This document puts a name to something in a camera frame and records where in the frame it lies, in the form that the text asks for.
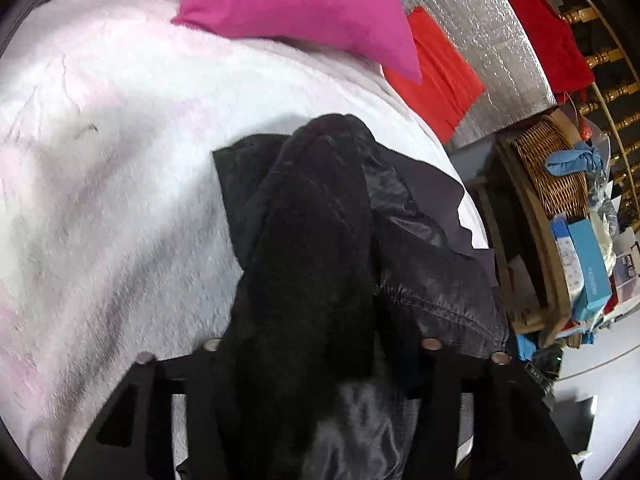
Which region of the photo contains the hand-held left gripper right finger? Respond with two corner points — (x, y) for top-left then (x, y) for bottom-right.
(400, 337), (583, 480)

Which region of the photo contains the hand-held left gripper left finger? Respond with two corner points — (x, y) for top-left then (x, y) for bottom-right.
(62, 337), (241, 480)

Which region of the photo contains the black denim jacket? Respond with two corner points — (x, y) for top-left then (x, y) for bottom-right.
(212, 112), (511, 480)

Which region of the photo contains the wooden shelf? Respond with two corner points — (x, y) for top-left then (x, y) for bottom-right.
(470, 110), (587, 352)

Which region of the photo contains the white and blue box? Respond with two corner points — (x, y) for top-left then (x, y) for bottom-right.
(550, 216), (587, 302)

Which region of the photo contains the light blue box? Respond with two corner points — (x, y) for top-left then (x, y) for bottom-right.
(567, 217), (614, 323)

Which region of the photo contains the white pink fluffy blanket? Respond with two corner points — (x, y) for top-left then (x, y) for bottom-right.
(0, 0), (493, 468)

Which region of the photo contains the wicker basket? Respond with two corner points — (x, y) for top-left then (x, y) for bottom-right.
(512, 117), (592, 221)

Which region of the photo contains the blue rag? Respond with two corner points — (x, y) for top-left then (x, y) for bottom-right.
(545, 140), (610, 177)

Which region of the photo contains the orange-red cloth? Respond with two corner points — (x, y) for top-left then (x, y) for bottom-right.
(382, 7), (487, 143)

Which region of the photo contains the silver foil mat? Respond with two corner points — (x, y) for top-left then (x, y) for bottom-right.
(377, 0), (558, 150)

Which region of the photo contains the dark red cloth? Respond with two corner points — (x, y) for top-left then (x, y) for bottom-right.
(482, 0), (596, 96)

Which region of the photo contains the pink pillow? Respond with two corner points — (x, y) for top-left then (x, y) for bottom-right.
(170, 0), (423, 86)

